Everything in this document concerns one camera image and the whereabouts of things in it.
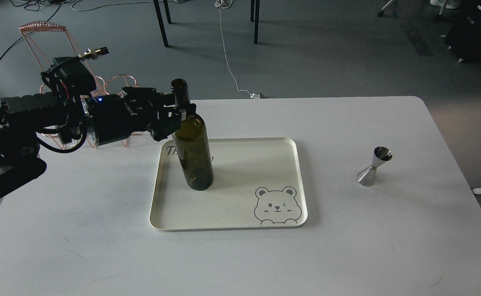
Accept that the black table leg right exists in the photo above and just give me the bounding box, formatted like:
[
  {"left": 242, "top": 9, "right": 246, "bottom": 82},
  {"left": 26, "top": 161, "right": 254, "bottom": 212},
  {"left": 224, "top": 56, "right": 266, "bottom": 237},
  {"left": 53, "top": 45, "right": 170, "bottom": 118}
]
[{"left": 250, "top": 0, "right": 260, "bottom": 44}]

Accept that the silver steel jigger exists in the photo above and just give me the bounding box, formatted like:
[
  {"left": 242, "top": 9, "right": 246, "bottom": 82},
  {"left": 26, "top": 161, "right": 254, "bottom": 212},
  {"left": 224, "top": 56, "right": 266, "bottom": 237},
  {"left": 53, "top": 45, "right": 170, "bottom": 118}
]
[{"left": 356, "top": 146, "right": 393, "bottom": 187}]

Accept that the cream bear print tray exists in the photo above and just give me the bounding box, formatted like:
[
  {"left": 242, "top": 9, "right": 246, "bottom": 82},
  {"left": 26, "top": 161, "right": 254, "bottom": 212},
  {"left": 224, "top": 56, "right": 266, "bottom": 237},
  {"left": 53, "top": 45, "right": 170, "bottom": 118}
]
[{"left": 150, "top": 137, "right": 308, "bottom": 231}]

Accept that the black table leg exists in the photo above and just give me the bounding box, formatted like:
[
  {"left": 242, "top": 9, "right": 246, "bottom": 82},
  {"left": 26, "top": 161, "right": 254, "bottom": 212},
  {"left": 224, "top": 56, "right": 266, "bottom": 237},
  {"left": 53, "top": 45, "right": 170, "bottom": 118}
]
[
  {"left": 153, "top": 0, "right": 172, "bottom": 48},
  {"left": 250, "top": 0, "right": 260, "bottom": 44}
]

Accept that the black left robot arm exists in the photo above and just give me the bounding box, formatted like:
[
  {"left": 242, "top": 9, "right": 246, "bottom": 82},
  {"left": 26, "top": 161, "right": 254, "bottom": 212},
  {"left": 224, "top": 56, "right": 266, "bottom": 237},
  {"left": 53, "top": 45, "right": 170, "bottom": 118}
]
[{"left": 0, "top": 47, "right": 196, "bottom": 199}]

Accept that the black table leg left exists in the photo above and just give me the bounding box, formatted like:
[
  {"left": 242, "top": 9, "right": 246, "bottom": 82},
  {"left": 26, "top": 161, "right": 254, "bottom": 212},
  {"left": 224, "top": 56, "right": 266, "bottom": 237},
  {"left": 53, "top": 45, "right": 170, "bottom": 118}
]
[{"left": 153, "top": 0, "right": 172, "bottom": 48}]

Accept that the dark green wine bottle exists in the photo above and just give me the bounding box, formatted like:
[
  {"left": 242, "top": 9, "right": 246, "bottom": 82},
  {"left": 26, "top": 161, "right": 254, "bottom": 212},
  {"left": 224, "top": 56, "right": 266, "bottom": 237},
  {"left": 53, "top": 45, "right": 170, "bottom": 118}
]
[{"left": 170, "top": 79, "right": 214, "bottom": 191}]

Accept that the black equipment case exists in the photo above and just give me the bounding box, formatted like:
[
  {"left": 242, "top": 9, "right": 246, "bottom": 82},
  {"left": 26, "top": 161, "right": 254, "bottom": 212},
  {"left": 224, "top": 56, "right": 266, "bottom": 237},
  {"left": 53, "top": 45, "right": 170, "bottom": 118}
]
[{"left": 445, "top": 0, "right": 481, "bottom": 61}]

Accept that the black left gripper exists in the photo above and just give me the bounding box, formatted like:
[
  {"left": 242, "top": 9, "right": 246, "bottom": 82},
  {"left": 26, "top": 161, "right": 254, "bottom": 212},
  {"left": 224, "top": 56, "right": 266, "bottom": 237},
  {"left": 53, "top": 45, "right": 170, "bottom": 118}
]
[{"left": 85, "top": 87, "right": 196, "bottom": 146}]

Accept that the white floor cable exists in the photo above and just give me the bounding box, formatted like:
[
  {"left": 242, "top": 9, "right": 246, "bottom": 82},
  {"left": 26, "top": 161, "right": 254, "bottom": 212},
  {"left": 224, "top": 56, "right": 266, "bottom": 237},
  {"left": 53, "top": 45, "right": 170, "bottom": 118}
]
[{"left": 214, "top": 0, "right": 260, "bottom": 99}]

